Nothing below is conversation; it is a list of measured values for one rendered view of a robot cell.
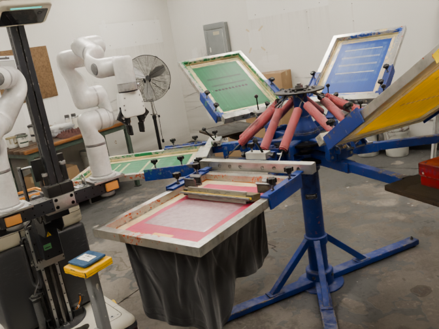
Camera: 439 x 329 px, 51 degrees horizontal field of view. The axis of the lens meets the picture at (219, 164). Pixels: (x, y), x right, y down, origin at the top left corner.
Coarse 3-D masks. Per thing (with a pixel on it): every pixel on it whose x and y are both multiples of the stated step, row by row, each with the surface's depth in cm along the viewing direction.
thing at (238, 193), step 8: (200, 192) 222; (208, 192) 219; (216, 192) 216; (224, 192) 213; (232, 192) 210; (240, 192) 207; (216, 200) 217; (224, 200) 214; (232, 200) 211; (240, 200) 208
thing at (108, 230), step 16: (208, 176) 251; (224, 176) 244; (240, 176) 238; (256, 176) 233; (272, 176) 228; (288, 176) 225; (176, 192) 233; (144, 208) 216; (256, 208) 191; (112, 224) 201; (224, 224) 179; (240, 224) 182; (128, 240) 185; (144, 240) 178; (160, 240) 174; (176, 240) 171; (208, 240) 167
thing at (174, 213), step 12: (180, 204) 220; (192, 204) 218; (204, 204) 215; (156, 216) 210; (168, 216) 207; (180, 216) 205; (132, 228) 200; (144, 228) 197; (156, 228) 195; (168, 228) 193
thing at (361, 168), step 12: (312, 156) 281; (324, 156) 272; (336, 168) 261; (348, 168) 253; (360, 168) 243; (372, 168) 237; (384, 180) 229; (396, 180) 221; (408, 180) 206; (420, 180) 203; (396, 192) 197; (408, 192) 192; (420, 192) 190; (432, 192) 188; (432, 204) 180
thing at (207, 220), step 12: (252, 192) 221; (216, 204) 212; (228, 204) 210; (240, 204) 207; (192, 216) 203; (204, 216) 200; (216, 216) 198; (228, 216) 196; (180, 228) 191; (192, 228) 189; (204, 228) 187; (216, 228) 185; (192, 240) 178
